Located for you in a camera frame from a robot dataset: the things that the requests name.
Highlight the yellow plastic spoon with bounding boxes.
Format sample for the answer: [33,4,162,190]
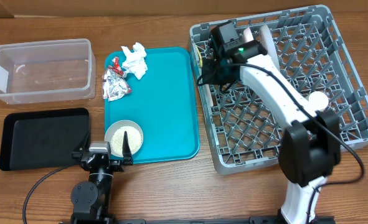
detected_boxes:
[196,46,203,68]

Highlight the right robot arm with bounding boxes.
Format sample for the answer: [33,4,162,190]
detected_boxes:
[201,37,341,223]

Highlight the grey bowl with rice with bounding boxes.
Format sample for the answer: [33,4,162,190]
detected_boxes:
[104,120,144,157]

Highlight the teal serving tray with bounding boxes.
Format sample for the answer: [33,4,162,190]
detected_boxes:
[104,47,200,164]

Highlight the grey deep plate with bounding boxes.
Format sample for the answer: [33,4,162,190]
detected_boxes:
[259,25,280,70]

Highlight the clear plastic bin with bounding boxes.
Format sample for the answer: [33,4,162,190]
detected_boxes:
[0,39,97,105]

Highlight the grey dishwasher rack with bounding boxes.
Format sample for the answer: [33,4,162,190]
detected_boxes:
[199,5,368,175]

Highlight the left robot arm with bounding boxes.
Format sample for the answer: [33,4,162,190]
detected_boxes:
[70,133,133,223]

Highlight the small red sauce packet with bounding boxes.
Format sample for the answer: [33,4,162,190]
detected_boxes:
[112,57,124,77]

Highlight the foil wrapper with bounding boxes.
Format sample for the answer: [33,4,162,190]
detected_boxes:
[102,66,131,101]

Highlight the black plastic tray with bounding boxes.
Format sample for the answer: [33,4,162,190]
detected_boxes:
[0,108,90,171]

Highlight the white napkin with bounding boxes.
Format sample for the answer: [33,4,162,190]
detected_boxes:
[121,42,148,80]

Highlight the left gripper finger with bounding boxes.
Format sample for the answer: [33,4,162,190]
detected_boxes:
[77,131,90,152]
[122,131,132,159]

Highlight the white plate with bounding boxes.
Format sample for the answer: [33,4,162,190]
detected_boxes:
[243,27,254,42]

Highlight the white plastic cup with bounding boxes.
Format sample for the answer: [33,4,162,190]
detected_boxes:
[306,91,329,111]

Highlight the white plastic fork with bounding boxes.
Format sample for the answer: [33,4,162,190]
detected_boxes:
[205,84,214,107]

